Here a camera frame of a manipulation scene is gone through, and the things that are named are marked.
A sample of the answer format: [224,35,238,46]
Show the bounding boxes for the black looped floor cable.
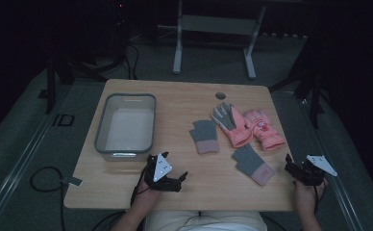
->
[29,166,67,231]

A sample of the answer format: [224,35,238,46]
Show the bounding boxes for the pink ski glove grey palm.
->
[211,102,254,149]

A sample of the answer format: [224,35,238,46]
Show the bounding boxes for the clear plastic bin grey rim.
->
[93,92,158,163]

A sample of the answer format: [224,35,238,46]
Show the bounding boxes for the pink ski glove red print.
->
[242,108,286,152]

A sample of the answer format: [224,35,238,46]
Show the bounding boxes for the grey metal floor rail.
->
[298,95,365,231]
[0,86,77,231]

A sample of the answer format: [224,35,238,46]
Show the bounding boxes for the right hand-held gripper black cable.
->
[312,183,327,215]

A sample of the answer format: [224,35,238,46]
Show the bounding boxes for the person's left hand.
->
[132,179,163,208]

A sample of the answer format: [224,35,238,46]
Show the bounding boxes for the left hand-held gripper black cable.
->
[129,171,151,206]

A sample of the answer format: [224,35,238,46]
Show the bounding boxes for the black hanging background cable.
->
[124,41,140,81]

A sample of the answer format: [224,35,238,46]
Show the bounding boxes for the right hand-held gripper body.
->
[291,154,338,187]

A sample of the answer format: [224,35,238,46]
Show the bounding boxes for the person's light trousers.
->
[143,210,269,231]

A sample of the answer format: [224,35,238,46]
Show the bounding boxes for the grey metal table clip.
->
[61,175,84,188]

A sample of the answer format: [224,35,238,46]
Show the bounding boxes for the black tripod stand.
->
[37,0,129,116]
[268,28,326,130]

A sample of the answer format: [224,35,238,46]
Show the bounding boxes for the person's right hand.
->
[294,177,329,211]

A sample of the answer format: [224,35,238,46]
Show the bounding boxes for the white metal stand frame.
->
[172,0,268,81]

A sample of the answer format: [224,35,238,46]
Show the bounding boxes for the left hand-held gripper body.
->
[143,154,183,193]

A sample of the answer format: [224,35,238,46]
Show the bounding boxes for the hand-held gripper black cable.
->
[312,183,327,215]
[129,171,151,206]

